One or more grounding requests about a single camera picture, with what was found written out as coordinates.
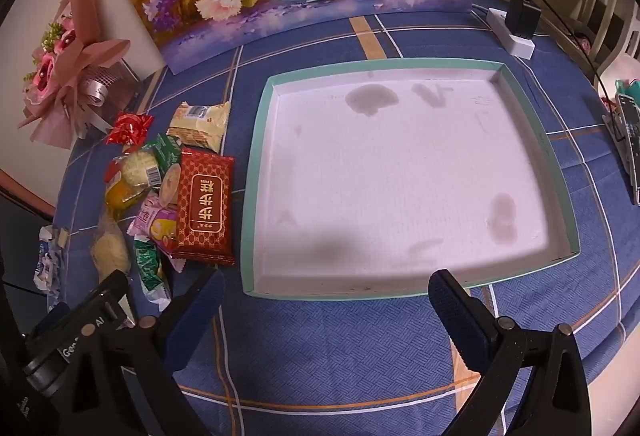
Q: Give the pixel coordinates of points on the green packet with pale cake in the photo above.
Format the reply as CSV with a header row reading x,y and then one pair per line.
x,y
145,163

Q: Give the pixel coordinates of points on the white power strip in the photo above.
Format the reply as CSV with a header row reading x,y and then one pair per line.
x,y
517,46

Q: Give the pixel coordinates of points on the white chair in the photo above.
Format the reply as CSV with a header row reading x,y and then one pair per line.
x,y
615,15

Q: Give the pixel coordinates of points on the round brown biscuit packet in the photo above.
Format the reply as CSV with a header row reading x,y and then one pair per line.
x,y
170,183

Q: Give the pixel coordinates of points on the black charger plug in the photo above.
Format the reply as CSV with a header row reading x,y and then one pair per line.
x,y
522,18

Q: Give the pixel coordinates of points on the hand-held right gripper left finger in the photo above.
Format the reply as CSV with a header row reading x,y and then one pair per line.
x,y
200,316

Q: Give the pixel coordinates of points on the red rectangular packet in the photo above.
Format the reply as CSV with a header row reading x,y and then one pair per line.
x,y
205,211

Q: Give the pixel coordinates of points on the green-edged white tray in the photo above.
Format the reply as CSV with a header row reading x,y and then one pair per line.
x,y
400,176

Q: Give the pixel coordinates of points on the pink purple snack packet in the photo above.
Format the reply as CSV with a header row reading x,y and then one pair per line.
x,y
155,223

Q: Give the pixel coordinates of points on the glass vase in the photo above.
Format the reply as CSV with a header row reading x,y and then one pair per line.
x,y
125,88

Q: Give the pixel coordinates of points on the blue plaid tablecloth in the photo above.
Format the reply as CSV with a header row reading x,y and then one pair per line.
x,y
350,356

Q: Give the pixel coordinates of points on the pink paper bouquet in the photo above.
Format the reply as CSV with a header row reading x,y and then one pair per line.
x,y
65,65

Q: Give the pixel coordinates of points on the golden yellow snack packet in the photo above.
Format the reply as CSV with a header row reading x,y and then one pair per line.
x,y
122,196

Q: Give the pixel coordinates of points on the black flat device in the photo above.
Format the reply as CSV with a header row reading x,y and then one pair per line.
x,y
627,130

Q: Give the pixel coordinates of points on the pale yellow snack packet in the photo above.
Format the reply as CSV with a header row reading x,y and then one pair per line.
x,y
200,125

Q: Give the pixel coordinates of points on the green white snack packet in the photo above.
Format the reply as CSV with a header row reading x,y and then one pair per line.
x,y
150,273

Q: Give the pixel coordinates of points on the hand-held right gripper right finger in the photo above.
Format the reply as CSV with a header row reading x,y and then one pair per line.
x,y
457,321

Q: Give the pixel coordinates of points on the red candy packet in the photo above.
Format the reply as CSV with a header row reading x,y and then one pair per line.
x,y
127,128

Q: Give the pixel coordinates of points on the crumpled blue white wrapper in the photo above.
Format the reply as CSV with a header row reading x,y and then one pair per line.
x,y
47,261

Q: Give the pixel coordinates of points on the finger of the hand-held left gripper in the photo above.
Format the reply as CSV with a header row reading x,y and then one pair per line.
x,y
52,313
114,291

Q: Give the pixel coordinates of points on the small beige block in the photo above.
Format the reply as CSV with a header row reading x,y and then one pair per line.
x,y
63,237

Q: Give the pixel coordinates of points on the clear bun packet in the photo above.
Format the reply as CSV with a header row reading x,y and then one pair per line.
x,y
110,251

